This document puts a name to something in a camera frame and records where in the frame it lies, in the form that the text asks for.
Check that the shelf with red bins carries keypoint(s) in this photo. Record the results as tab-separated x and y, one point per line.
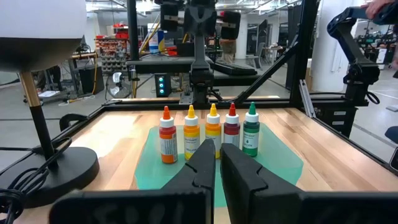
112	49

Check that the white globe table lamp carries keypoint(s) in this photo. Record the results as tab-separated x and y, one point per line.
37	31

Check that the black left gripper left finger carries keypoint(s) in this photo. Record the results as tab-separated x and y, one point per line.
202	174

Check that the large red food coloring bottle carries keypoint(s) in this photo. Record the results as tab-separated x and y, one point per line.
232	130

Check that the black computer with teal lights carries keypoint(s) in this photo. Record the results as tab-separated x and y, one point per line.
162	85

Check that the large green food coloring bottle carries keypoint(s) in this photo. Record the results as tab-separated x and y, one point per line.
251	137

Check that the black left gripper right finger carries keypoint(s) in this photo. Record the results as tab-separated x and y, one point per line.
245	186

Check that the large yellow food coloring bottle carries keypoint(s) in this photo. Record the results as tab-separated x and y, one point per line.
191	137
213	130

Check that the person's hand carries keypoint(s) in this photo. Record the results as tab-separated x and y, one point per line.
377	7

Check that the person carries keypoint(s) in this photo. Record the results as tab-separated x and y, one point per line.
229	51

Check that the black control box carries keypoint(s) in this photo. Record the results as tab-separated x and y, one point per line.
335	121

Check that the black floor fan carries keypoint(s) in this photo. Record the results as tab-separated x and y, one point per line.
118	85

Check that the large orange food coloring bottle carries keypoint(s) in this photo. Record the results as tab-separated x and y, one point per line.
168	140

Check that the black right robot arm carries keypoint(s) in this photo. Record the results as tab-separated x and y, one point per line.
200	62

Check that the green cutting mat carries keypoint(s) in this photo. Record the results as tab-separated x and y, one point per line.
280	161

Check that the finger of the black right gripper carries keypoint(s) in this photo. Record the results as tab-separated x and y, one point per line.
196	18
203	18

